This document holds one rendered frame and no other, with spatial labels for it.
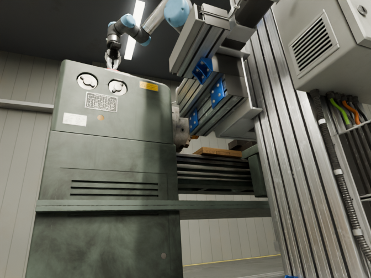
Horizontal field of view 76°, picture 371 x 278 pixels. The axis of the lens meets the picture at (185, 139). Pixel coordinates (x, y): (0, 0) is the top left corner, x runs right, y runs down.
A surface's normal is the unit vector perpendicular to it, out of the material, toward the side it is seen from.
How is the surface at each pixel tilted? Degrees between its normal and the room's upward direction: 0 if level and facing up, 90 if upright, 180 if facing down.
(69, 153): 90
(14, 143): 90
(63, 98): 90
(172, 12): 98
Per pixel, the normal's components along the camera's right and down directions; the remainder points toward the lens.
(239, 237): 0.36, -0.38
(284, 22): -0.93, -0.08
